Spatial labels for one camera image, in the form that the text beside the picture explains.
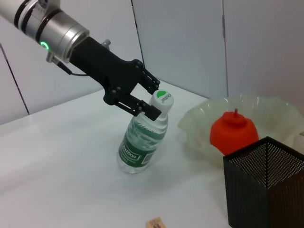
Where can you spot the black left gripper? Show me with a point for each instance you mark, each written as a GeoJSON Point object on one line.
{"type": "Point", "coordinates": [104, 69]}

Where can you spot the clear water bottle green label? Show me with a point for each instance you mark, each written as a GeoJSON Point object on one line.
{"type": "Point", "coordinates": [140, 147]}

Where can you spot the red-orange toy orange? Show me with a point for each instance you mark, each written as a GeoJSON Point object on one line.
{"type": "Point", "coordinates": [232, 135]}

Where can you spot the small cork piece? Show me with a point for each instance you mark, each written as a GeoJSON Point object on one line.
{"type": "Point", "coordinates": [155, 223]}

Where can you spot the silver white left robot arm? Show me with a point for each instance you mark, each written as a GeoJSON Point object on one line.
{"type": "Point", "coordinates": [47, 26]}

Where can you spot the green glass fruit bowl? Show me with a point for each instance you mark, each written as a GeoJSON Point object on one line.
{"type": "Point", "coordinates": [273, 111]}

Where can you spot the black mesh pen holder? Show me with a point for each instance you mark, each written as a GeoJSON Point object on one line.
{"type": "Point", "coordinates": [251, 190]}

